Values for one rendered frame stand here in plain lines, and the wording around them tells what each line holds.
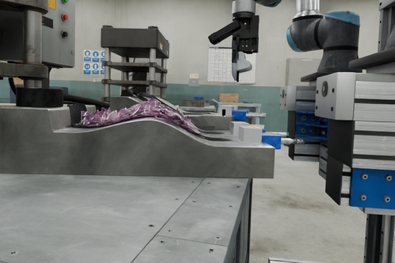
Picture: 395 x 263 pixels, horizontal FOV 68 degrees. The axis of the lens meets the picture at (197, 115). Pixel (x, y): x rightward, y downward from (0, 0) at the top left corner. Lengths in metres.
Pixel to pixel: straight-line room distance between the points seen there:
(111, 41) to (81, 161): 4.47
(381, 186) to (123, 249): 0.54
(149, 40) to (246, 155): 4.36
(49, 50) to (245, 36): 0.90
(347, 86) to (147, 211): 0.43
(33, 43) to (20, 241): 0.98
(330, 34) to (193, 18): 6.47
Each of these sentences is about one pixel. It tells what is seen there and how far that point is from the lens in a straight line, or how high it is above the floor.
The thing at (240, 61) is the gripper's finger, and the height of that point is 1.06.
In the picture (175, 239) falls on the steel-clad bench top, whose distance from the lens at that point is 0.30.
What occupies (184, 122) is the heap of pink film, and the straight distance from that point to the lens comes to 0.58.
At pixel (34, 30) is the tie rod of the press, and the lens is 1.25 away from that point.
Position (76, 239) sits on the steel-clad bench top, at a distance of 0.31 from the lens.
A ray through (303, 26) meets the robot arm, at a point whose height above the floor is 1.23.
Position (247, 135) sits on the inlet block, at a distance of 0.57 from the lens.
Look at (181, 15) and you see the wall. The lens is 7.57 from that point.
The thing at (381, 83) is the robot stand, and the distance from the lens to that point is 0.64.
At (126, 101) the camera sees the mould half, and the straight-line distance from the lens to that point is 0.90.
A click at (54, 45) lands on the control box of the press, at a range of 1.51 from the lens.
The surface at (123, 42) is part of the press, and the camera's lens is 4.89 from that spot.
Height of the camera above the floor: 0.93
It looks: 3 degrees down
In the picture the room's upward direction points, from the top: 2 degrees clockwise
